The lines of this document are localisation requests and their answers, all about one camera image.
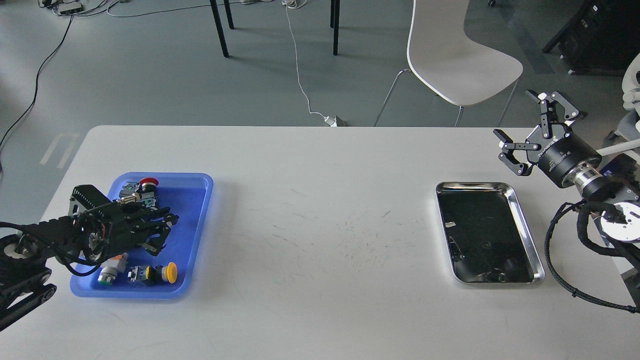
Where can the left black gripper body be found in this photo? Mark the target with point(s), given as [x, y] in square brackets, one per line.
[111, 230]

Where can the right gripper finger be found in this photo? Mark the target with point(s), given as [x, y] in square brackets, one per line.
[508, 148]
[549, 115]

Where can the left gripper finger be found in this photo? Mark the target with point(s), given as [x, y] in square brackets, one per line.
[151, 239]
[148, 214]

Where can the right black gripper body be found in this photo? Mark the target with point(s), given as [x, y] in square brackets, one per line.
[560, 153]

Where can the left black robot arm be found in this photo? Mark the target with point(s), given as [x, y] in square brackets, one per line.
[24, 254]

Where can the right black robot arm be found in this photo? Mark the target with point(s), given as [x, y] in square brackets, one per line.
[608, 220]

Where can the blue plastic tray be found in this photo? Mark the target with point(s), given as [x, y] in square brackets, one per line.
[188, 196]

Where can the silver metal tray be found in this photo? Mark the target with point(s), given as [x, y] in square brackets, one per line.
[487, 236]

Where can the red mushroom push button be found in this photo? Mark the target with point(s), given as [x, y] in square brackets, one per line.
[146, 192]

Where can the yellow mushroom push button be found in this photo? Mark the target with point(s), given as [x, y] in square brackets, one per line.
[148, 275]

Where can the orange grey push button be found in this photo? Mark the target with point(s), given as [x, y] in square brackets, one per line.
[111, 268]

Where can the white office chair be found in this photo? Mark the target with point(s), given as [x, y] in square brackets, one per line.
[628, 126]

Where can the black cabinet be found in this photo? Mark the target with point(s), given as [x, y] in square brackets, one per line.
[602, 38]

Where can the white plastic chair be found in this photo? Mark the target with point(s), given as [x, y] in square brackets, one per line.
[458, 69]

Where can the green push button switch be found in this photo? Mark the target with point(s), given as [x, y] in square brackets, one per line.
[128, 189]

